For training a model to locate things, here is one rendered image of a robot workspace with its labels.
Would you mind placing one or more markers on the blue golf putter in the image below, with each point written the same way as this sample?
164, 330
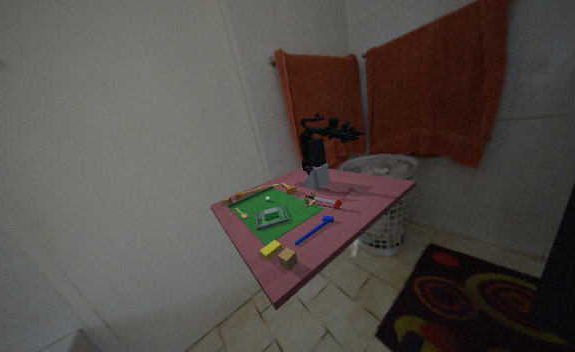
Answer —
326, 219

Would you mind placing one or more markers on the yellow rectangular block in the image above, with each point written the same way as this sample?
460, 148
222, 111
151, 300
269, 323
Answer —
271, 249

